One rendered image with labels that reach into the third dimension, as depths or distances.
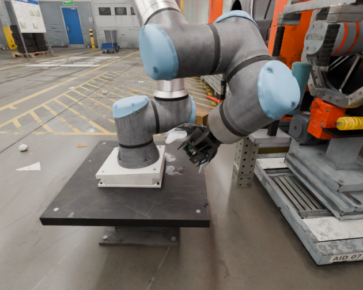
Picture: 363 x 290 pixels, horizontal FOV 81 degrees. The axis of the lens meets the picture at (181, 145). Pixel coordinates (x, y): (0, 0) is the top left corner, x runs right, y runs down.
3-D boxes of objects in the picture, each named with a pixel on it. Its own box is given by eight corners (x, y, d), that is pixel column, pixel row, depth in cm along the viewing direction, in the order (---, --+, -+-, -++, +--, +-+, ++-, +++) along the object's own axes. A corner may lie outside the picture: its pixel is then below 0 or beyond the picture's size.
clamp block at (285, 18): (299, 25, 98) (302, 11, 95) (280, 25, 97) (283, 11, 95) (293, 25, 102) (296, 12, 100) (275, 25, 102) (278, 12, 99)
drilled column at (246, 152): (251, 187, 135) (263, 126, 115) (235, 188, 134) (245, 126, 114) (245, 177, 143) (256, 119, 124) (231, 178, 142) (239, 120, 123)
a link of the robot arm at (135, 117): (116, 136, 97) (108, 97, 90) (152, 129, 102) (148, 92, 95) (120, 148, 84) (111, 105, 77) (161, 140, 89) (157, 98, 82)
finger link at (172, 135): (152, 138, 59) (178, 141, 54) (163, 125, 63) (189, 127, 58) (156, 147, 61) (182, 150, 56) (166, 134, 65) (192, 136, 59)
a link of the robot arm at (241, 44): (207, 4, 37) (231, 62, 34) (260, 5, 41) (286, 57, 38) (192, 45, 46) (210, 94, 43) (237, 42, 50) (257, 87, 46)
